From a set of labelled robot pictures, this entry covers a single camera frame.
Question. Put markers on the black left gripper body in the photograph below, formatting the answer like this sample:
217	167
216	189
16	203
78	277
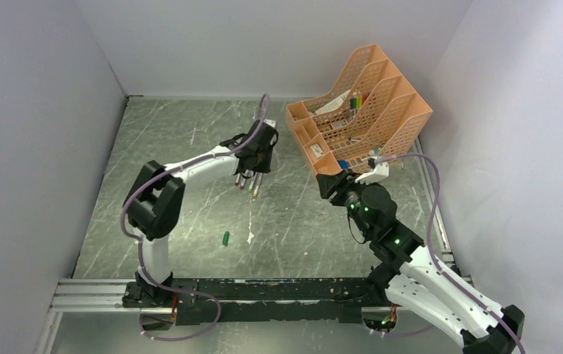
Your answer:
263	164

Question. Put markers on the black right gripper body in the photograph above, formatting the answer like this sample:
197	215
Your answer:
350	194

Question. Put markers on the white pen green tip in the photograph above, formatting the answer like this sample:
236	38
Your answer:
252	183

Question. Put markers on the white pen yellow tip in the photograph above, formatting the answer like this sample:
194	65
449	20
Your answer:
255	189

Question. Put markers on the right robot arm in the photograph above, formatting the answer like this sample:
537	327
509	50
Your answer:
411	276

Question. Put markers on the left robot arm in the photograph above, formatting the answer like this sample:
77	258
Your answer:
153	205

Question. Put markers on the white staples box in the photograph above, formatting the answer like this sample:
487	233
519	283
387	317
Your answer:
316	149

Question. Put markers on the white green glue stick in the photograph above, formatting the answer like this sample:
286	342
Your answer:
374	152

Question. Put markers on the white paper booklet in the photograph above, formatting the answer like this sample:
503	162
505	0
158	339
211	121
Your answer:
334	104

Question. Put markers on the orange plastic desk organizer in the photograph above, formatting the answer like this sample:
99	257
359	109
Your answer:
392	115

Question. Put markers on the pack of coloured markers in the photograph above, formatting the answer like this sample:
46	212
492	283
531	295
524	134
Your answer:
355	103

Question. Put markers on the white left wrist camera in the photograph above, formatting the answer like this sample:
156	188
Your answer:
270	122

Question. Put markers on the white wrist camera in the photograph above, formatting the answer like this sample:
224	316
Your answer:
270	122
379	170

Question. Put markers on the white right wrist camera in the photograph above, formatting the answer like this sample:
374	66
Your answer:
379	170

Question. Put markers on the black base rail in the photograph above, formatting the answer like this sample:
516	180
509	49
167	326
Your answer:
205	300

